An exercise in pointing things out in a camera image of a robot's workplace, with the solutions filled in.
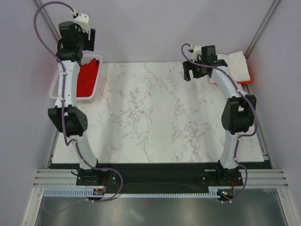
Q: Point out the aluminium rail frame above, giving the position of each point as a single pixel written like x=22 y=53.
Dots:
x=260 y=176

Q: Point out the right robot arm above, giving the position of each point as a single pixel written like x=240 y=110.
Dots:
x=239 y=117

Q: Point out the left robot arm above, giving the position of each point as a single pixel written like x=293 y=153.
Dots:
x=65 y=115

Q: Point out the white slotted cable duct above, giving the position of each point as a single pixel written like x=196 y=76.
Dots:
x=100 y=193

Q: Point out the folded orange t-shirt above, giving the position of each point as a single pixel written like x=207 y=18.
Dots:
x=246 y=82

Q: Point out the red t-shirt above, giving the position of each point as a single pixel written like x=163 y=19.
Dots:
x=87 y=78

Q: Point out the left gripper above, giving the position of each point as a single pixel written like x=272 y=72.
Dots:
x=89 y=45

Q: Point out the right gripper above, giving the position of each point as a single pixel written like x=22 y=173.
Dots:
x=188 y=66

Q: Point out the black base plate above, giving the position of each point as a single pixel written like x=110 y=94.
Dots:
x=156 y=177

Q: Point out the folded white t-shirt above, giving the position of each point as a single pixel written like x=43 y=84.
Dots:
x=237 y=65

